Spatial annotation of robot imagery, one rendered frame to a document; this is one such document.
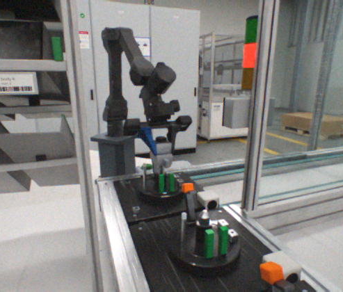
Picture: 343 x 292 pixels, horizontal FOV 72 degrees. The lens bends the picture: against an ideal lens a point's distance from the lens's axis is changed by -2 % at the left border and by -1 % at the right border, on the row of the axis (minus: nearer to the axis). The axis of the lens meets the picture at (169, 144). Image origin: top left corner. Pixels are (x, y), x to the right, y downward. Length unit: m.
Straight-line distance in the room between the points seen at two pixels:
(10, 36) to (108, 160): 0.63
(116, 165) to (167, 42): 3.04
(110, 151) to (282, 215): 0.63
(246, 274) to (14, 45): 0.52
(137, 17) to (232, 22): 6.56
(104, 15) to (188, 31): 1.24
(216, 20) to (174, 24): 5.80
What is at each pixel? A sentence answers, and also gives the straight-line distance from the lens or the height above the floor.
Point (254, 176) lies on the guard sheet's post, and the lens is 0.62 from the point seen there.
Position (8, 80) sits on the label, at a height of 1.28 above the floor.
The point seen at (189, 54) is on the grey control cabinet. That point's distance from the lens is 3.96.
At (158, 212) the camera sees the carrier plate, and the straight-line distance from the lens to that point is 0.61.
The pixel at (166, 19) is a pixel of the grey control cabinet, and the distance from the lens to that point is 3.88.
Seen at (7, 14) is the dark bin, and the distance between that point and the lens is 0.59.
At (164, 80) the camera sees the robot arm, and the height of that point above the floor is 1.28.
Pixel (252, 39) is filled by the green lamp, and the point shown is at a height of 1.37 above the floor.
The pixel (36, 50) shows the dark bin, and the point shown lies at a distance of 0.43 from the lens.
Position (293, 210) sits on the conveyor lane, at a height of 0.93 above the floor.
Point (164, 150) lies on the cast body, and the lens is 0.64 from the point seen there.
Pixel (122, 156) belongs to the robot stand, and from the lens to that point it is 0.95.
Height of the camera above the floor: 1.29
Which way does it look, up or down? 16 degrees down
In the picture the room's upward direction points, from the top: straight up
